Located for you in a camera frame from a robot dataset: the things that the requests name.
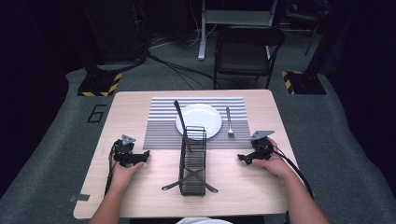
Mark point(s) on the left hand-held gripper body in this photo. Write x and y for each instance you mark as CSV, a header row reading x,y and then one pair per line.
x,y
124,151

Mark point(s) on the person's left hand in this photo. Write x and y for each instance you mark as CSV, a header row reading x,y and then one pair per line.
x,y
124,175

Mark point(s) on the black knife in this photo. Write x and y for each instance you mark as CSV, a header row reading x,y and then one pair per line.
x,y
180,116

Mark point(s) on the dark cabinet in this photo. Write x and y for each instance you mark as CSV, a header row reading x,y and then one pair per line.
x,y
120,31

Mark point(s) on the silver fork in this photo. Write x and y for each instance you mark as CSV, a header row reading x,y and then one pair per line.
x,y
229,121

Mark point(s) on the white metal desk frame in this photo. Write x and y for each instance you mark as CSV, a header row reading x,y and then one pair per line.
x,y
204,37

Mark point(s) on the dark metal stand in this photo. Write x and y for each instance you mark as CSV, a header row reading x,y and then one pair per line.
x,y
311,28

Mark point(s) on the hazard-striped black stand base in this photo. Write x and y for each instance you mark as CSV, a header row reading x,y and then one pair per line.
x,y
99,85
306,83

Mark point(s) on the black folding chair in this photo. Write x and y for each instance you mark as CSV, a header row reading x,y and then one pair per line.
x,y
246,59

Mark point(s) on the white round plate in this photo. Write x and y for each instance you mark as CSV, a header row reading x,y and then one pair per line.
x,y
202,119

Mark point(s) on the grey striped placemat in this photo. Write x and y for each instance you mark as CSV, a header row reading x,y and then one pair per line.
x,y
162,118

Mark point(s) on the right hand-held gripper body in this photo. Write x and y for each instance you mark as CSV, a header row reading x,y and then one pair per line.
x,y
262,145

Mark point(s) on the grey tape strip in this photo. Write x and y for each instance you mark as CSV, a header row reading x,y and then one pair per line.
x,y
80,198

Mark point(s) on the person's right hand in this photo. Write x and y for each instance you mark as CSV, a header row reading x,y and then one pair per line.
x,y
275,165

